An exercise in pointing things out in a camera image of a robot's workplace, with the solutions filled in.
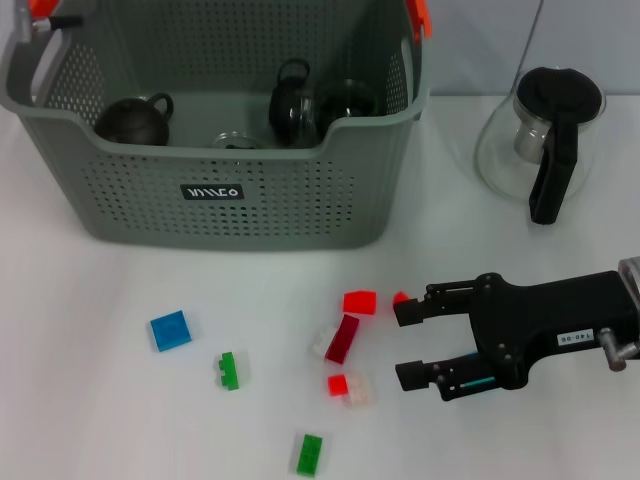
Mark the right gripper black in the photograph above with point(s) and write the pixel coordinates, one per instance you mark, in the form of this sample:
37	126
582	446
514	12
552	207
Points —
540	320

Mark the glass teacup with black base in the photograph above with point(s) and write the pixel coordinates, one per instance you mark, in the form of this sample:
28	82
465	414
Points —
235	137
287	110
347	107

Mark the teal square building block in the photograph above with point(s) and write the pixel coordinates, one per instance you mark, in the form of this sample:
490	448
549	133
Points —
480	382

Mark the tiny bright red block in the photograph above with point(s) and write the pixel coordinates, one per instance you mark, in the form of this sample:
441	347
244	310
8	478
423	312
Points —
400	298

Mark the flat bright red block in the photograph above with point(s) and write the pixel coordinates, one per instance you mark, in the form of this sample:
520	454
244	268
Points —
360	301

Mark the translucent pale building block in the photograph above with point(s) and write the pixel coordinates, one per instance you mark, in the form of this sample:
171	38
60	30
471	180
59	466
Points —
359	392

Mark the long dark red block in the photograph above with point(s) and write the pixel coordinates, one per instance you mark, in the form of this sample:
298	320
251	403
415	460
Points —
342	340

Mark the small square red block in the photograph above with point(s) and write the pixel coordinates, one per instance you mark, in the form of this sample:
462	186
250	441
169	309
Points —
338	385

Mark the long green building block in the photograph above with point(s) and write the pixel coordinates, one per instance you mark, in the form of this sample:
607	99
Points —
309	454

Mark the small green building block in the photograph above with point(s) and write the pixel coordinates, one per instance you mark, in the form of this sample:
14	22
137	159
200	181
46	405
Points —
229	372

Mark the grey perforated plastic storage bin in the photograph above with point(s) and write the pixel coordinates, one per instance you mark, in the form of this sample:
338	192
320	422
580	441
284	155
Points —
200	220

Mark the blue square building block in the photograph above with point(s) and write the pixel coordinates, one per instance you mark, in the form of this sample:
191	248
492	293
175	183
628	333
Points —
170	330

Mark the glass teapot with black lid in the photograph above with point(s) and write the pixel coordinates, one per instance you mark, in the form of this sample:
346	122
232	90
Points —
555	150

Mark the dark brown clay teapot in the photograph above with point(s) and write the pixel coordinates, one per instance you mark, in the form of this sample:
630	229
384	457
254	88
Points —
132	122

